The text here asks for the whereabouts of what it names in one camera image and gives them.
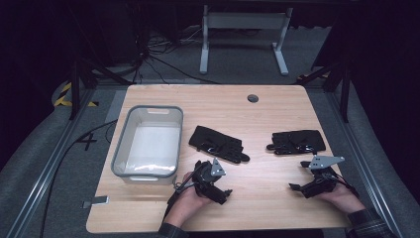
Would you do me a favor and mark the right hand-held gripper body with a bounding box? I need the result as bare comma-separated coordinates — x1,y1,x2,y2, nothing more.
300,155,347,199

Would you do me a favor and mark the person's left hand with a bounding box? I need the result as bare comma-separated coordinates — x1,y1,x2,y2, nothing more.
163,172,216,228

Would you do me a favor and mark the grey rimmed white plastic bin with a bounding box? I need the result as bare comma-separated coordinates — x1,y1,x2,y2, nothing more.
110,104,184,185

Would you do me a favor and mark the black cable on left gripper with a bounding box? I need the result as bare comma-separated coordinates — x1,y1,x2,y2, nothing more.
172,171,199,196

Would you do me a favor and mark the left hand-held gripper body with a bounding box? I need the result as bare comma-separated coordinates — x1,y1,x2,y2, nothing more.
192,158,230,205

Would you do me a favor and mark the long black floor cable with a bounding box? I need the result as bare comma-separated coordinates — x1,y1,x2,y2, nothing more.
39,118,119,238

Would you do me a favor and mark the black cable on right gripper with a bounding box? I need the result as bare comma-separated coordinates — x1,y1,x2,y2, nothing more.
331,173,361,199

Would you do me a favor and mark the small metal bracket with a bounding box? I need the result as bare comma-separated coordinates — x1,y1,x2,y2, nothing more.
81,195,110,210

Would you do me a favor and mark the white metal desk frame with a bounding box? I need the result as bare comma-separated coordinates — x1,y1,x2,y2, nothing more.
198,4,294,76

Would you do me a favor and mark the black glove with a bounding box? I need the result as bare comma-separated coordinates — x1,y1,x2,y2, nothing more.
188,125,251,165
265,129,327,156

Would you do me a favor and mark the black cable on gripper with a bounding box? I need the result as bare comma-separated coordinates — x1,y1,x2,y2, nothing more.
172,171,199,196
331,173,361,199

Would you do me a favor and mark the person's right hand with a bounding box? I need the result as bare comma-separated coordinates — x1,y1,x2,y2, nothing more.
315,182,367,215

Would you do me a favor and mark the tangle of black cables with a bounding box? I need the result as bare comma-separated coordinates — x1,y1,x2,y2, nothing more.
131,24,220,85

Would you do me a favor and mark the black metal stand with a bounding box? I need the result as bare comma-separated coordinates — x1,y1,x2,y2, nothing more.
67,59,134,121
296,60,352,124

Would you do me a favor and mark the yellow black hazard tape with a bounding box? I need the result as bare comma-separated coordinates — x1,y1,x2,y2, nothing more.
53,81,100,108

